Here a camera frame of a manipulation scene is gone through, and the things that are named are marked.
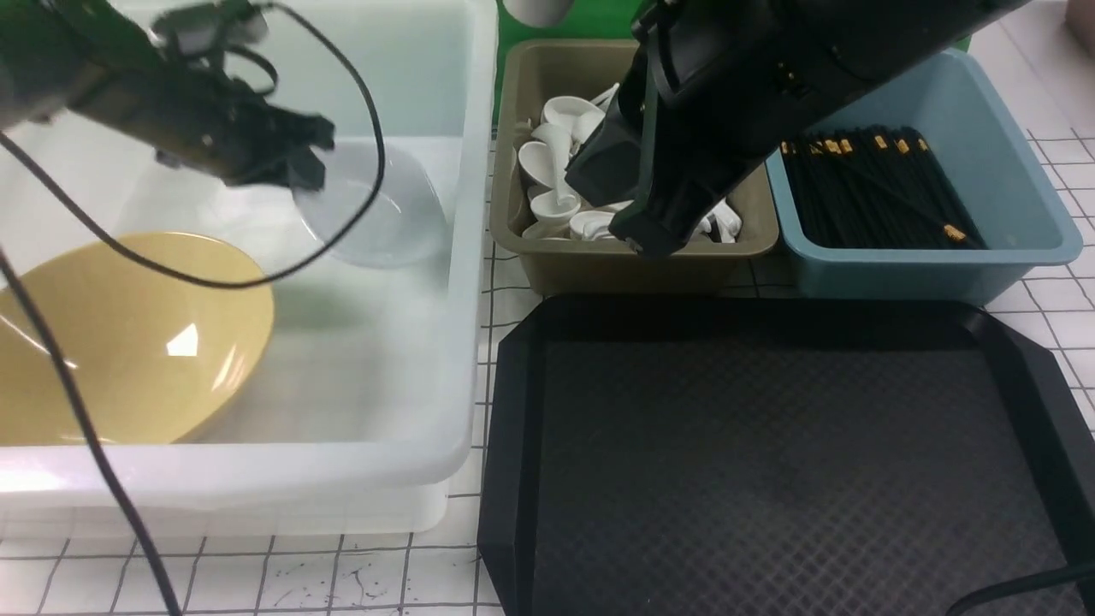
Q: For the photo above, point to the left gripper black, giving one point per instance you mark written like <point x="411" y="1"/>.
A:
<point x="246" y="142"/>

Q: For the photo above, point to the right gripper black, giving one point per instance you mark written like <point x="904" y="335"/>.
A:
<point x="695" y="115"/>

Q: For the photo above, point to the small white sauce dish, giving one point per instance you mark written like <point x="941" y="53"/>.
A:
<point x="403" y="226"/>

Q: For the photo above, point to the tan noodle bowl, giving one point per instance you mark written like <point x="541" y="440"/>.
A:
<point x="155" y="359"/>

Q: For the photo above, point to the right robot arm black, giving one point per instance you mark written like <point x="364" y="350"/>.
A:
<point x="844" y="49"/>

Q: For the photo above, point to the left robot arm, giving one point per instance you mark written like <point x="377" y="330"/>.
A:
<point x="165" y="87"/>

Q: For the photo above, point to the olive brown spoon bin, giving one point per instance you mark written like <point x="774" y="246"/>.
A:
<point x="539" y="69"/>

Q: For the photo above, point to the black chopsticks pile in bin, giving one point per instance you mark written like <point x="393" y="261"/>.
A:
<point x="875" y="188"/>

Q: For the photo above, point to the large translucent white plastic tub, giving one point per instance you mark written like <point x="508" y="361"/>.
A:
<point x="360" y="409"/>

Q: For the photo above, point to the blue chopstick bin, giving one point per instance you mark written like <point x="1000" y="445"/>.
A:
<point x="982" y="151"/>

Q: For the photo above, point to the black plastic serving tray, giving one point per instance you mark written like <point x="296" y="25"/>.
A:
<point x="678" y="455"/>

